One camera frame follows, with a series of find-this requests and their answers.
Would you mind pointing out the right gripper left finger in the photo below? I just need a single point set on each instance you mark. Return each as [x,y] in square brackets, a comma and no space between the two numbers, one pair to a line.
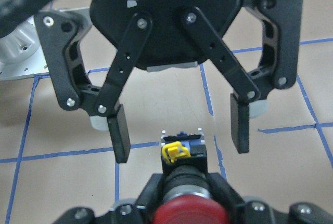
[139,210]

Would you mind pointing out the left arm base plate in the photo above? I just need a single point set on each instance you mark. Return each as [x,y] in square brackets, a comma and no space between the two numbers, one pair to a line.
[23,52]

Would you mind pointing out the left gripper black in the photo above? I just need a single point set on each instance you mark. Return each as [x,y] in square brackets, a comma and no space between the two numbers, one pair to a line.
[168,44]

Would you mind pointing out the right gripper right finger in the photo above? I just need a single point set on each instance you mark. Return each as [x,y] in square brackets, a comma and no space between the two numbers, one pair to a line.
[253,210]

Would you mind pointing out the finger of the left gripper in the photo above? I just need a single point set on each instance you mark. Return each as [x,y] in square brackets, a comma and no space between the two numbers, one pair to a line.
[103,102]
[277,69]

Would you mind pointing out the red emergency stop button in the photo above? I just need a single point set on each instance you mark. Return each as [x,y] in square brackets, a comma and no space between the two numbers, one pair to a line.
[186,194]

